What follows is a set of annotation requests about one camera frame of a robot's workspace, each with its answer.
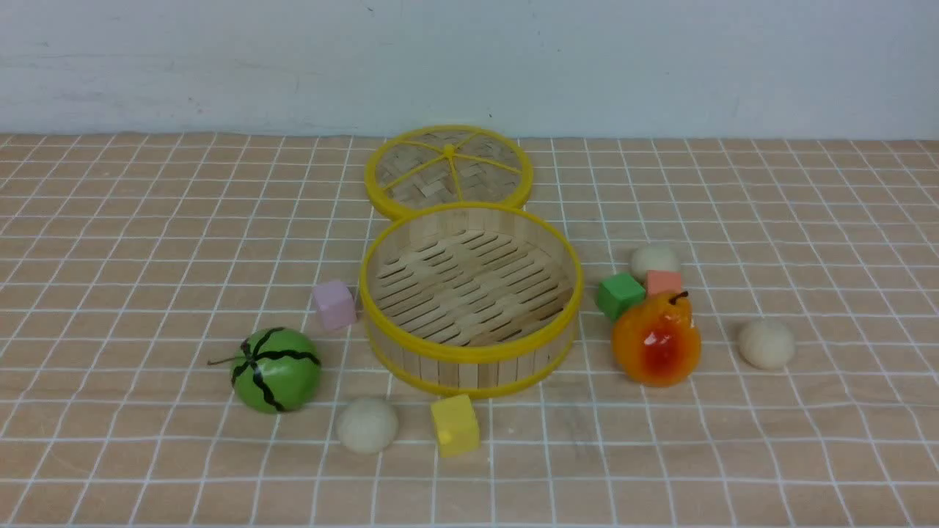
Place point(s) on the orange toy pear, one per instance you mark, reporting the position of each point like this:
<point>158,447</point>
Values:
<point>656,341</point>

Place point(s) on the pink cube block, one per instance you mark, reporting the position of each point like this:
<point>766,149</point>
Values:
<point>335,305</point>

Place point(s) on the bamboo steamer lid yellow rim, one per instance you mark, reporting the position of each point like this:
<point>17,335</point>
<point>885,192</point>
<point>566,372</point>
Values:
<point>445,164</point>

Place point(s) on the green toy watermelon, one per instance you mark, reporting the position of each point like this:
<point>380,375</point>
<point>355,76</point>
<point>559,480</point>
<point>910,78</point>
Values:
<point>275,370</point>

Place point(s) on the orange cube block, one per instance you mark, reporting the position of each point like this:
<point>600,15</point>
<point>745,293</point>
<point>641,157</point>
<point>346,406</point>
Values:
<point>658,281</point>

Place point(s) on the green cube block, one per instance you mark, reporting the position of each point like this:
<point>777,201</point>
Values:
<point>617,293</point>

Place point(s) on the bamboo steamer tray yellow rim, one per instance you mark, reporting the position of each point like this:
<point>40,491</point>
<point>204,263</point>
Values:
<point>471,298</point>

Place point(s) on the orange checked tablecloth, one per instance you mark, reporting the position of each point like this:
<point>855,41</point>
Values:
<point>130,261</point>

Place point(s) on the yellow cube block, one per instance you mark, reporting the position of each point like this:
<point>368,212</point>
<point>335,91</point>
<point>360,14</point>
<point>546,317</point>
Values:
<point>456,426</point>

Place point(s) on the white bun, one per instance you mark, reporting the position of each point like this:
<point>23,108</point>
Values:
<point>766,343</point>
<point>653,257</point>
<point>367,426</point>

